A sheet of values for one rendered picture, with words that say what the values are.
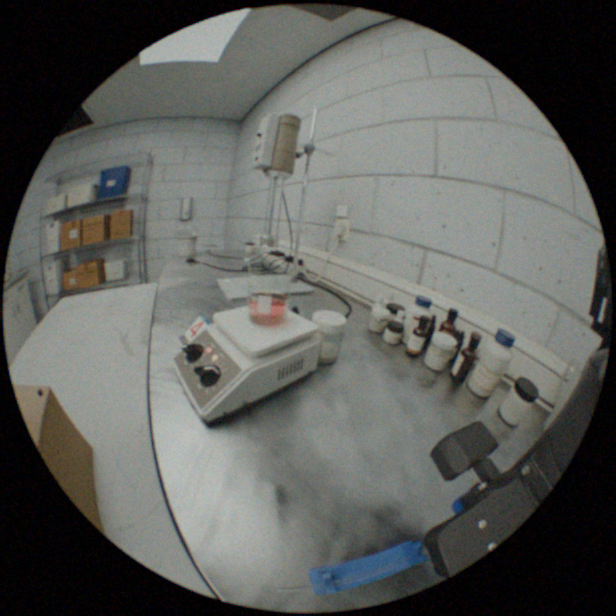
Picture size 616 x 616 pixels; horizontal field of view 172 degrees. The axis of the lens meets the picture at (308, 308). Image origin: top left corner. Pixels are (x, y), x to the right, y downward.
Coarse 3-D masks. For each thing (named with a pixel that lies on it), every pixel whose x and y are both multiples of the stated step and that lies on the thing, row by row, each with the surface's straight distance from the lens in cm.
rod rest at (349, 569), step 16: (400, 544) 26; (416, 544) 23; (368, 560) 24; (384, 560) 24; (416, 560) 24; (320, 576) 22; (336, 576) 23; (352, 576) 23; (384, 576) 24; (320, 592) 23; (336, 592) 21
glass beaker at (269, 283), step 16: (256, 272) 28; (272, 272) 27; (288, 272) 28; (256, 288) 28; (272, 288) 28; (288, 288) 30; (256, 304) 29; (272, 304) 29; (288, 304) 31; (256, 320) 30; (272, 320) 30
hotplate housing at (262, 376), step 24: (216, 336) 33; (312, 336) 33; (240, 360) 27; (264, 360) 27; (288, 360) 29; (312, 360) 34; (240, 384) 26; (264, 384) 29; (288, 384) 33; (216, 408) 27; (240, 408) 30
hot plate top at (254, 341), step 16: (224, 320) 32; (240, 320) 32; (288, 320) 33; (304, 320) 34; (240, 336) 28; (256, 336) 28; (272, 336) 29; (288, 336) 29; (304, 336) 30; (256, 352) 26
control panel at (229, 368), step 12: (204, 336) 34; (204, 348) 32; (216, 348) 31; (180, 360) 34; (204, 360) 31; (216, 360) 29; (228, 360) 28; (180, 372) 33; (192, 372) 31; (228, 372) 27; (240, 372) 26; (192, 384) 30; (216, 384) 27; (204, 396) 28
